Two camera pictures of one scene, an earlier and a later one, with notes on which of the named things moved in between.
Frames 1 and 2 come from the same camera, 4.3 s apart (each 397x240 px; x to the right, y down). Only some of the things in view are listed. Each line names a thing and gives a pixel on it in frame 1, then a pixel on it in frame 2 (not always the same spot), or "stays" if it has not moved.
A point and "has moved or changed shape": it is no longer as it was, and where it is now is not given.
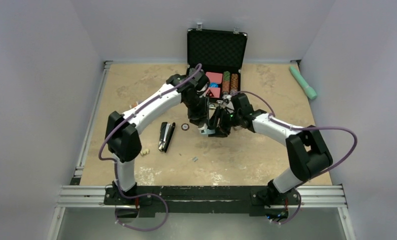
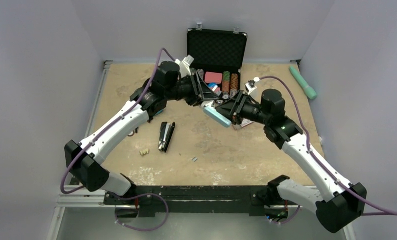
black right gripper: [220, 132] → [234, 107]
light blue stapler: [204, 132] has moved or changed shape
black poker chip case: [221, 54] stays
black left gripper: [195, 117] → [206, 93]
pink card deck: [215, 77] stays
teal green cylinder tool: [309, 90] stays
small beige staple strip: [144, 152] stays
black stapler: [166, 131] stays
